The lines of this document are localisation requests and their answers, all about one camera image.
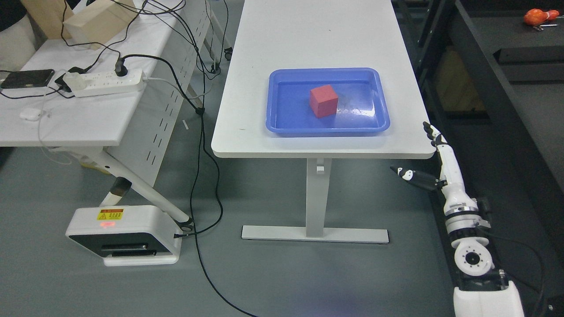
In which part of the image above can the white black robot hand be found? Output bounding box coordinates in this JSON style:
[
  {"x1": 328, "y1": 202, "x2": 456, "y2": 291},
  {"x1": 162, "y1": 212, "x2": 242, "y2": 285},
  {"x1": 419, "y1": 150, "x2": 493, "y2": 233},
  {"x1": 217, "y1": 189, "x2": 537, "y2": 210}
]
[{"x1": 390, "y1": 121, "x2": 478, "y2": 215}]

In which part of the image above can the pink foam block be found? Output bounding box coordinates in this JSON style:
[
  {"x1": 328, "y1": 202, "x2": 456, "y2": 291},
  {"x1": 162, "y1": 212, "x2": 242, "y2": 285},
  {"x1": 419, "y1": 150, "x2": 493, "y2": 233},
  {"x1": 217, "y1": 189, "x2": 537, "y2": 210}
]
[{"x1": 309, "y1": 85, "x2": 338, "y2": 118}]

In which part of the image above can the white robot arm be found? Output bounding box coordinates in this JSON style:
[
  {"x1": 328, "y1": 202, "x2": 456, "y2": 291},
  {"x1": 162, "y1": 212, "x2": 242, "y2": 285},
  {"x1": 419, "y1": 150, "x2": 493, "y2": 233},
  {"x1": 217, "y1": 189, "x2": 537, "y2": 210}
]
[{"x1": 444, "y1": 198, "x2": 524, "y2": 317}]

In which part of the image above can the black metal shelf right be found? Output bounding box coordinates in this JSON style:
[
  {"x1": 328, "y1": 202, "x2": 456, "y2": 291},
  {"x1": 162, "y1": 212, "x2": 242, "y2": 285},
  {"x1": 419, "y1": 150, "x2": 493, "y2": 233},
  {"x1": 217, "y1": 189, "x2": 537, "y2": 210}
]
[{"x1": 392, "y1": 0, "x2": 563, "y2": 317}]

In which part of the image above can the blue plastic tray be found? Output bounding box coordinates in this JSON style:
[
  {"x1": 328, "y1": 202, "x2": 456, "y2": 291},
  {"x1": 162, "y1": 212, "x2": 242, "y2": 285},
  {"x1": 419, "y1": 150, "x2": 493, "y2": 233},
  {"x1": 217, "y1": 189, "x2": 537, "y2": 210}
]
[{"x1": 266, "y1": 68, "x2": 390, "y2": 137}]

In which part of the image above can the orange object on shelf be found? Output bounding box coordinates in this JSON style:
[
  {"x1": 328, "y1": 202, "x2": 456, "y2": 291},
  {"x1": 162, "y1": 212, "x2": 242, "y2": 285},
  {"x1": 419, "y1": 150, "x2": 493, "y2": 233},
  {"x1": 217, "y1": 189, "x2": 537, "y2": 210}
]
[{"x1": 523, "y1": 8, "x2": 560, "y2": 26}]

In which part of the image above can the white black floor device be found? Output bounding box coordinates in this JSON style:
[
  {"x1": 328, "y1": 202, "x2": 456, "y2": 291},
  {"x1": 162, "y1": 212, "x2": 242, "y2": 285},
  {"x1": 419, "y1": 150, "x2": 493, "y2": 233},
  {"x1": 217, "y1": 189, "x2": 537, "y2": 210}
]
[{"x1": 65, "y1": 205, "x2": 182, "y2": 266}]

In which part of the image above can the white folding table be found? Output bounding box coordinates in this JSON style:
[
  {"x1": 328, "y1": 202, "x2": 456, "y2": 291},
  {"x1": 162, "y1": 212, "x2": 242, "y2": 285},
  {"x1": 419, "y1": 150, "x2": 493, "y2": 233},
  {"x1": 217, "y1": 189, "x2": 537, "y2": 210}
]
[{"x1": 1, "y1": 0, "x2": 223, "y2": 224}]

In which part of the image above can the white power strip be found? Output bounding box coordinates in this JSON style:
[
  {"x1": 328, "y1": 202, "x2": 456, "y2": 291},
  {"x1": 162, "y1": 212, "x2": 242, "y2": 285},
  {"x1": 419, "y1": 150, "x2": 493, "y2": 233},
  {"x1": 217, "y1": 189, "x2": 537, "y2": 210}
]
[{"x1": 63, "y1": 68, "x2": 145, "y2": 98}]

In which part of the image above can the cardboard box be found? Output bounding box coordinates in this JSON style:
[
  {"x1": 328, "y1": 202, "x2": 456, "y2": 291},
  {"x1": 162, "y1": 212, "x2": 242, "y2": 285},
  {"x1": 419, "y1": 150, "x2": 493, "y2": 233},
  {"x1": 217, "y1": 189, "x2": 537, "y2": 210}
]
[{"x1": 63, "y1": 0, "x2": 137, "y2": 48}]

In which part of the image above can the black smartphone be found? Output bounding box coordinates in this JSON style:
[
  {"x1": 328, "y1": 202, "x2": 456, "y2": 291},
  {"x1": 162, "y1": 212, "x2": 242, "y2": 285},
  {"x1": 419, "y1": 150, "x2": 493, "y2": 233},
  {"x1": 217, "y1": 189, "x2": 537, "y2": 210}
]
[{"x1": 1, "y1": 70, "x2": 55, "y2": 89}]

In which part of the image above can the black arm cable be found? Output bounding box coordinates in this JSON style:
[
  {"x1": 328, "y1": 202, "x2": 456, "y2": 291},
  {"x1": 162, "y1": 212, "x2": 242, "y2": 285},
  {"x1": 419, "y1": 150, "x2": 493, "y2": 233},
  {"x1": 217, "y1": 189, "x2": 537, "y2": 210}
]
[{"x1": 485, "y1": 229, "x2": 547, "y2": 317}]

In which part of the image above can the long black power cable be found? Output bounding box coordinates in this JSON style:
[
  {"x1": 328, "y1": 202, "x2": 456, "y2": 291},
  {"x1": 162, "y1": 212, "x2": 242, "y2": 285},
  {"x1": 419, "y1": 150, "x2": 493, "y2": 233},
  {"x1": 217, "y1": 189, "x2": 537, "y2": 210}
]
[{"x1": 115, "y1": 53, "x2": 258, "y2": 317}]

